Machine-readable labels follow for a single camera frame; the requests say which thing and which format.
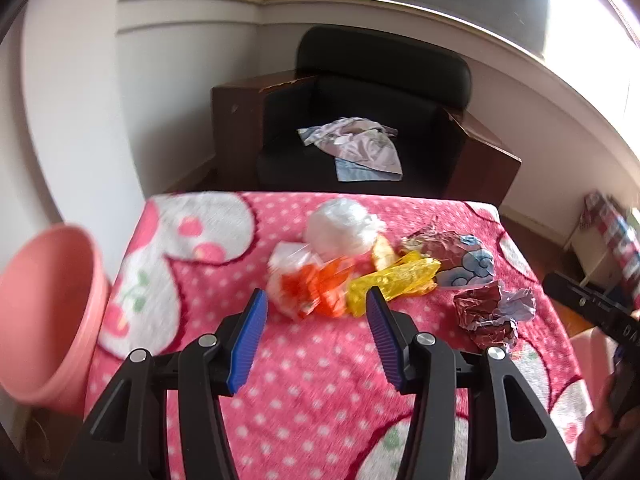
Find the pale lilac crumpled cloth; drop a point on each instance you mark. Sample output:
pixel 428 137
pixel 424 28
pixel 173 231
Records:
pixel 355 142

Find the dark red crumpled wrapper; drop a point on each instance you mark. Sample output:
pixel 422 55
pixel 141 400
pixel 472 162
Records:
pixel 475 310

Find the white plastic bag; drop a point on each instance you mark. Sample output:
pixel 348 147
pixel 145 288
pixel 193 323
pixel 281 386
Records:
pixel 340 225

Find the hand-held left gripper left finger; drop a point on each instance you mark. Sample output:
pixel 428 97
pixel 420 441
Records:
pixel 247 340

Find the pink printed blanket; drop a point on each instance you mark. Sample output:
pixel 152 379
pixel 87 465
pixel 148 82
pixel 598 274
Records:
pixel 310 410

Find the orange and clear plastic bag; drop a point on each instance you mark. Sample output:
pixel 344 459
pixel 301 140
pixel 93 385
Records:
pixel 325 290

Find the black armchair with brown arms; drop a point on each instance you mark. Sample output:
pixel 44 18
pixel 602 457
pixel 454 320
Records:
pixel 360 105

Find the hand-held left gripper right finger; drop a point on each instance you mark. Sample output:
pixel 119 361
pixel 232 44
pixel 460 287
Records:
pixel 382 340

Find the yellow plastic bag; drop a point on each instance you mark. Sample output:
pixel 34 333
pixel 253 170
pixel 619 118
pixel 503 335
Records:
pixel 400 275

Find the white crumpled paper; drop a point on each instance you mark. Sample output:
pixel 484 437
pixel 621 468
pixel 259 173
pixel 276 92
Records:
pixel 520 305

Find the light blue cloth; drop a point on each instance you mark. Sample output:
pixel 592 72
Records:
pixel 360 172

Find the fruit peel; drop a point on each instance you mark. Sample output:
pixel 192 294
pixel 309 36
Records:
pixel 382 255

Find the person's right hand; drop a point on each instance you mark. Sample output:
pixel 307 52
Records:
pixel 595 435

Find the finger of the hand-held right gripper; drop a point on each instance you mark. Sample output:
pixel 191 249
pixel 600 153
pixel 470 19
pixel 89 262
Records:
pixel 570 292

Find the pink plastic basin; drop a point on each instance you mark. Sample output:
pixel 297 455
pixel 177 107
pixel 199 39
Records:
pixel 45 310

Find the white cabinet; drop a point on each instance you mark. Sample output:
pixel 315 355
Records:
pixel 587 255

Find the cartoon printed foil wrapper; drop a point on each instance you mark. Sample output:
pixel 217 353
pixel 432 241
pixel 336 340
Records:
pixel 465 265

